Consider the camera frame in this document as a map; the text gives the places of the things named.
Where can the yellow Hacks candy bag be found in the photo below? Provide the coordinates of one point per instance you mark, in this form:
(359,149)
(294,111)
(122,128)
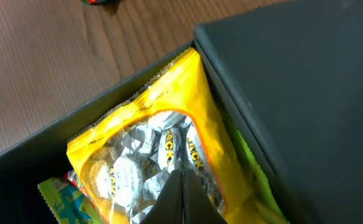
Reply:
(182,86)

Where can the green red chocolate bar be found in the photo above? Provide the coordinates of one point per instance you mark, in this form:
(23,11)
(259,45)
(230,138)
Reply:
(99,2)

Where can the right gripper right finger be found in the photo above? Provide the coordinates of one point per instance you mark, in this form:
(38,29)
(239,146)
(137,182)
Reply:
(197,207)

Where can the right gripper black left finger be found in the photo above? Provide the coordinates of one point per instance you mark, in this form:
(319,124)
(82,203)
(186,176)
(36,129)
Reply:
(168,208)

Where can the green Haribo gummy bag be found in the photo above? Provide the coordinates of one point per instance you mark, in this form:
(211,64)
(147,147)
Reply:
(69,202)

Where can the dark green lidded box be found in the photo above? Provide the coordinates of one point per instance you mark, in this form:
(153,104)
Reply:
(284,82)

